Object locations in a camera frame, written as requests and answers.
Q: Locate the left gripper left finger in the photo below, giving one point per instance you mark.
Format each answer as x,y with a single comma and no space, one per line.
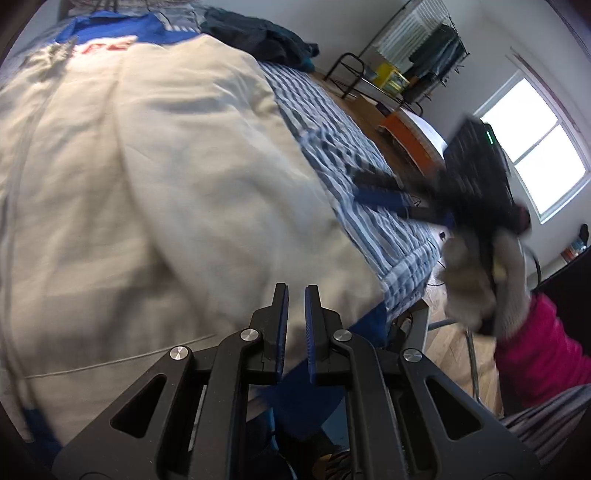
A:
281,299

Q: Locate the dark navy folded garment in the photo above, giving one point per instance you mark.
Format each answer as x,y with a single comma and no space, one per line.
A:
264,40

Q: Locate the dark hanging clothes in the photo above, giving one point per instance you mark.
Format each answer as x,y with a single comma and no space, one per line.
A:
434,59

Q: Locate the magenta right sleeve forearm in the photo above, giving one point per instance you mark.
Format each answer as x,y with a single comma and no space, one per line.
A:
539,360

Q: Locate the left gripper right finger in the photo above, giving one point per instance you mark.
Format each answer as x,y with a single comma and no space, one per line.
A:
314,327

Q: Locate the right gloved hand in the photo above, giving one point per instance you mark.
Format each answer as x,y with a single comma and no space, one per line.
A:
498,311

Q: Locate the black clothes rack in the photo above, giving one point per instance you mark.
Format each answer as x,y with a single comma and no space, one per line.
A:
353,74

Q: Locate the beige and blue jacket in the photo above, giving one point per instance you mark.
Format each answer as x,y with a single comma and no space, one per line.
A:
151,196

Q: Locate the checkered blue bed sheet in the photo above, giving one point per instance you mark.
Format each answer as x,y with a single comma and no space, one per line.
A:
402,253

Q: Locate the striped hanging towel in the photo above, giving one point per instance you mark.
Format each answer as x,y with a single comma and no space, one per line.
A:
409,28

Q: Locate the grey striped trouser leg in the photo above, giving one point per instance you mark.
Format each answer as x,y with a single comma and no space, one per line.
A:
545,428

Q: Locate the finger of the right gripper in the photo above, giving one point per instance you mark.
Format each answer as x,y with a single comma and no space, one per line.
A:
382,181
400,204

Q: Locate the yellow box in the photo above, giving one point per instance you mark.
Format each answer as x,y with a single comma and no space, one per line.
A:
390,79

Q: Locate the window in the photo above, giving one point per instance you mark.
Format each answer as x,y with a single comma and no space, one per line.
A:
542,146

